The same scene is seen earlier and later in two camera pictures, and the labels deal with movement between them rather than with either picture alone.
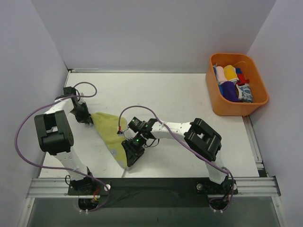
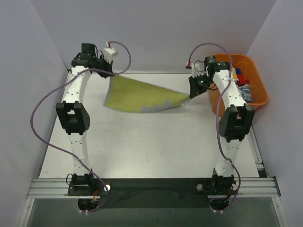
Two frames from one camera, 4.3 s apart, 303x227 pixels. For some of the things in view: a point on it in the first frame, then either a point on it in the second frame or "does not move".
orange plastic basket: (220, 106) does not move
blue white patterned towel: (245, 92) does not move
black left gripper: (83, 116) → (104, 67)
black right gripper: (133, 151) → (196, 86)
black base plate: (158, 193) does not move
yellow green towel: (112, 128) → (126, 94)
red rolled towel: (242, 80) does not move
